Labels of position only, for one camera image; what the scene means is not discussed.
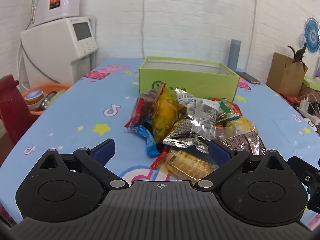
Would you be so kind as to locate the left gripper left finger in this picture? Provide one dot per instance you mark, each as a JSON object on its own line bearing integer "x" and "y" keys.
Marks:
{"x": 63, "y": 187}

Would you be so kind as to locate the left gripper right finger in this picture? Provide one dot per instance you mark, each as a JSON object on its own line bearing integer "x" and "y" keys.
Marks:
{"x": 261, "y": 190}

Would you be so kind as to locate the dark brown cookie packet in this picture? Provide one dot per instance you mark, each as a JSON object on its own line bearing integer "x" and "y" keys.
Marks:
{"x": 250, "y": 142}

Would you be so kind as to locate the clear cracker packet green band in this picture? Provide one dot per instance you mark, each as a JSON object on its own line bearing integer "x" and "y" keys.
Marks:
{"x": 182, "y": 165}

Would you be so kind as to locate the red fried snack bag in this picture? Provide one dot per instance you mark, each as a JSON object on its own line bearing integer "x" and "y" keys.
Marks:
{"x": 228, "y": 111}

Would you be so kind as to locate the silver foil snack bag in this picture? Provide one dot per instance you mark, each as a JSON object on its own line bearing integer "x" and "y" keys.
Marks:
{"x": 198, "y": 126}

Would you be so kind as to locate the blue candy packet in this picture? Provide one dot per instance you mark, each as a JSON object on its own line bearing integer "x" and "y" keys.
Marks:
{"x": 146, "y": 132}

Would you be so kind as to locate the yellow chips bag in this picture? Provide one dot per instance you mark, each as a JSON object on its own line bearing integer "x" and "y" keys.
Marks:
{"x": 166, "y": 112}

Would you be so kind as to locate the red dates snack packet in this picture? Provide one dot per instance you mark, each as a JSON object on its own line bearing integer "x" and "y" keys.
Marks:
{"x": 143, "y": 108}

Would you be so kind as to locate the white power strip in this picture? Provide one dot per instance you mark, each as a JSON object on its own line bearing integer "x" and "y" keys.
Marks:
{"x": 311, "y": 119}

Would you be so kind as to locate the red plastic stool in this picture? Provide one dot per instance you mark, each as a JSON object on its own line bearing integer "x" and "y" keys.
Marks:
{"x": 15, "y": 114}

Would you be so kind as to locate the light green flat box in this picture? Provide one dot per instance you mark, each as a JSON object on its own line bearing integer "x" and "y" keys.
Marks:
{"x": 311, "y": 83}

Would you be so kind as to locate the blue cartoon tablecloth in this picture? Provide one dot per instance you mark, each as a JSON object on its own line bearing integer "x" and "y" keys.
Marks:
{"x": 92, "y": 111}

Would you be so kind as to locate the brown cardboard box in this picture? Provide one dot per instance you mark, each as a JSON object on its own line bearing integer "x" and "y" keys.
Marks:
{"x": 285, "y": 76}

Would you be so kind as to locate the orange plastic basin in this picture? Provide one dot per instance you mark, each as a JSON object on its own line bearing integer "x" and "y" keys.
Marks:
{"x": 40, "y": 97}

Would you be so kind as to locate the smartphone red case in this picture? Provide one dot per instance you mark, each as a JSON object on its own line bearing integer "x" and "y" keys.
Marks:
{"x": 248, "y": 78}

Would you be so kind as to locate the green cardboard box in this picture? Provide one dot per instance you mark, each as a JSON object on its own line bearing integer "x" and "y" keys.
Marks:
{"x": 202, "y": 79}

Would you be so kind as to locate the dark dried plant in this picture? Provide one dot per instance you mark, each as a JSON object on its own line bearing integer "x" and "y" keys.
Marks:
{"x": 298, "y": 55}

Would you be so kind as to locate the grey cylindrical bottle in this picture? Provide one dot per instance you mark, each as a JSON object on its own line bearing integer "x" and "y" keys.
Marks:
{"x": 234, "y": 53}

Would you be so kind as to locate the white water purifier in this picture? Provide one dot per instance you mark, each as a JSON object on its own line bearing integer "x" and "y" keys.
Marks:
{"x": 61, "y": 51}

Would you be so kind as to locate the blue paper fan decoration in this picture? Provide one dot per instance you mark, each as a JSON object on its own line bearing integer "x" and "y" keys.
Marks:
{"x": 310, "y": 35}

